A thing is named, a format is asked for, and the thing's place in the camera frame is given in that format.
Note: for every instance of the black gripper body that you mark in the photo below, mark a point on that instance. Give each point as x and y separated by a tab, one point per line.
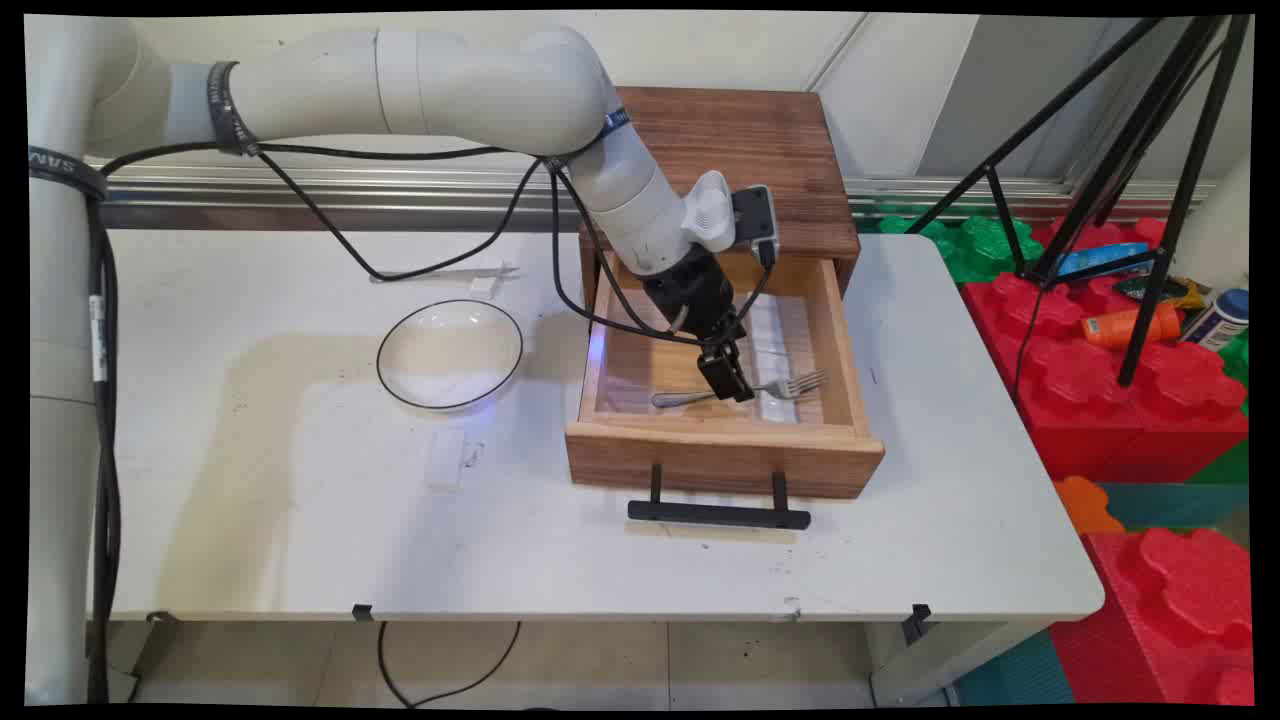
695	290

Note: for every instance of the silver metal knife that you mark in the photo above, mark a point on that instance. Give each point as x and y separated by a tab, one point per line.
440	272

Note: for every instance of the white bottle with blue cap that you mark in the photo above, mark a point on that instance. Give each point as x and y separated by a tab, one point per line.
1215	322

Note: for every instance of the black tripod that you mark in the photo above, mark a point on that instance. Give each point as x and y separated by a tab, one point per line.
1190	180

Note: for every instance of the silver metal fork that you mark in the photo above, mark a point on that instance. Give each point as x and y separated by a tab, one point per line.
790	385

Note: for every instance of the white table leg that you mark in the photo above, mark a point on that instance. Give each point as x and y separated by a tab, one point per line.
930	665

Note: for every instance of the dark wooden cabinet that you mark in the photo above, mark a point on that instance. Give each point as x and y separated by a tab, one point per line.
750	140

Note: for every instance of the green foam block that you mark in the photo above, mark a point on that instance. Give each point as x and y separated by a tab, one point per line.
975	245

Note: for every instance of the orange bottle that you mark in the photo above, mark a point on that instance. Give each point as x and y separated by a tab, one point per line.
1115	328

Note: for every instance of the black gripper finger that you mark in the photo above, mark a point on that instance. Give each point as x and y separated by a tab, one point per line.
718	375
741	372

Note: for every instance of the small white cutlery rest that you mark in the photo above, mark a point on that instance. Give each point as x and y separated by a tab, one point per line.
484	285
446	458

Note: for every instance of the aluminium wall rail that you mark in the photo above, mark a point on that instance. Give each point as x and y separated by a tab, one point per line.
200	200

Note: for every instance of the light wooden drawer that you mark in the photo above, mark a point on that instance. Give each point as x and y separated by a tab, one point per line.
720	460

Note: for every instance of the orange foam block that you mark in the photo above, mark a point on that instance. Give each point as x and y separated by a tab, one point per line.
1085	505

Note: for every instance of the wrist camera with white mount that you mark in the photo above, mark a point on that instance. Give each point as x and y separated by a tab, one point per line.
750	215

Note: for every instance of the long white cutlery rest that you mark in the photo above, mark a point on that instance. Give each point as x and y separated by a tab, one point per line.
775	340

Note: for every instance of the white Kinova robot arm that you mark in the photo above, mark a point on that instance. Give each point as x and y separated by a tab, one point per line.
480	90

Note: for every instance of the large red foam block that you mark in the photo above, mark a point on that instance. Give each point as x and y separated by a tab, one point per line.
1170	610
1090	400

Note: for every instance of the dark snack packet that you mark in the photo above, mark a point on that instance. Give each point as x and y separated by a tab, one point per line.
1185	292

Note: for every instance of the white bowl with black rim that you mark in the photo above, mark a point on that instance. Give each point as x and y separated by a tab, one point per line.
450	355

